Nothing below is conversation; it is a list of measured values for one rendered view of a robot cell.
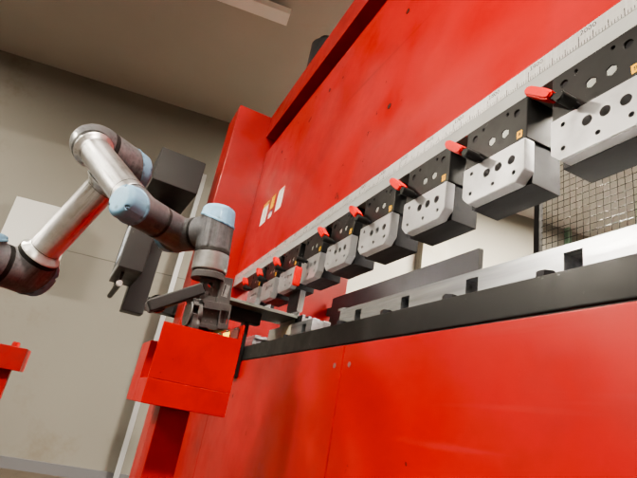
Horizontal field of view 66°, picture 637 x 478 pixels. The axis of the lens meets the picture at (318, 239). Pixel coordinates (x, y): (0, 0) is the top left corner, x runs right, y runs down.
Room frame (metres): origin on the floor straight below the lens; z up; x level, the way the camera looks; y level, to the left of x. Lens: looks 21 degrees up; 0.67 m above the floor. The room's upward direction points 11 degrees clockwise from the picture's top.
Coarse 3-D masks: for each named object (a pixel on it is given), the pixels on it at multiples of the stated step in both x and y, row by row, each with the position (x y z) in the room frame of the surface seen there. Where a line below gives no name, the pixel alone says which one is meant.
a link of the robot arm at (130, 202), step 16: (80, 128) 1.07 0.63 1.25; (96, 128) 1.08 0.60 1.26; (80, 144) 1.06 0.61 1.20; (96, 144) 1.04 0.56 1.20; (112, 144) 1.10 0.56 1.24; (80, 160) 1.09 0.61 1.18; (96, 160) 1.01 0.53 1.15; (112, 160) 1.00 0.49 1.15; (96, 176) 1.01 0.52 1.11; (112, 176) 0.97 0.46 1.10; (128, 176) 0.97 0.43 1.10; (112, 192) 0.96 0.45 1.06; (128, 192) 0.90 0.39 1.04; (144, 192) 0.92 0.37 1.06; (112, 208) 0.92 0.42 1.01; (128, 208) 0.90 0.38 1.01; (144, 208) 0.92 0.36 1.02; (160, 208) 0.95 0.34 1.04; (128, 224) 0.94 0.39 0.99; (144, 224) 0.95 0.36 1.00; (160, 224) 0.97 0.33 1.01
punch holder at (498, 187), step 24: (504, 120) 0.72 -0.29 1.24; (528, 120) 0.68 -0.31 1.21; (552, 120) 0.70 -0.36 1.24; (480, 144) 0.78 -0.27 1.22; (504, 144) 0.72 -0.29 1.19; (528, 144) 0.68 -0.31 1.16; (480, 168) 0.77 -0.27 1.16; (504, 168) 0.71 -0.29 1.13; (528, 168) 0.68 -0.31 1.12; (552, 168) 0.70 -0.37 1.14; (480, 192) 0.77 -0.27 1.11; (504, 192) 0.73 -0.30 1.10; (528, 192) 0.71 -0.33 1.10; (552, 192) 0.70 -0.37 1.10; (504, 216) 0.82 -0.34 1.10
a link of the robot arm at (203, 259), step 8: (200, 256) 0.98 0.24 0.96; (208, 256) 0.98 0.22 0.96; (216, 256) 0.98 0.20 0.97; (224, 256) 0.99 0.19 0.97; (192, 264) 1.00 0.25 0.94; (200, 264) 0.98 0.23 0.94; (208, 264) 0.98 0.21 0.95; (216, 264) 0.98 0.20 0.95; (224, 264) 0.99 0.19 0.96; (224, 272) 1.00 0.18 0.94
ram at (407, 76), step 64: (448, 0) 0.92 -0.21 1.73; (512, 0) 0.72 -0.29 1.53; (576, 0) 0.59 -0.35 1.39; (384, 64) 1.21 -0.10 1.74; (448, 64) 0.90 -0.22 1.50; (512, 64) 0.71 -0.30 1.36; (320, 128) 1.65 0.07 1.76; (384, 128) 1.15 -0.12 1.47; (256, 192) 2.44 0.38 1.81; (320, 192) 1.52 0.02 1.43; (256, 256) 2.14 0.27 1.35
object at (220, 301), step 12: (192, 276) 1.00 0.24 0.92; (204, 276) 0.99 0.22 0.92; (216, 276) 0.99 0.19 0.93; (204, 288) 1.00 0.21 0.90; (216, 288) 1.01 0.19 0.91; (228, 288) 1.02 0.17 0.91; (192, 300) 0.99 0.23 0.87; (204, 300) 0.98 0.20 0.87; (216, 300) 1.01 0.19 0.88; (228, 300) 1.02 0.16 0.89; (204, 312) 1.00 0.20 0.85; (216, 312) 1.01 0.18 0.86; (228, 312) 1.00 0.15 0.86; (204, 324) 1.00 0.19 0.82; (216, 324) 1.02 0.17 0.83
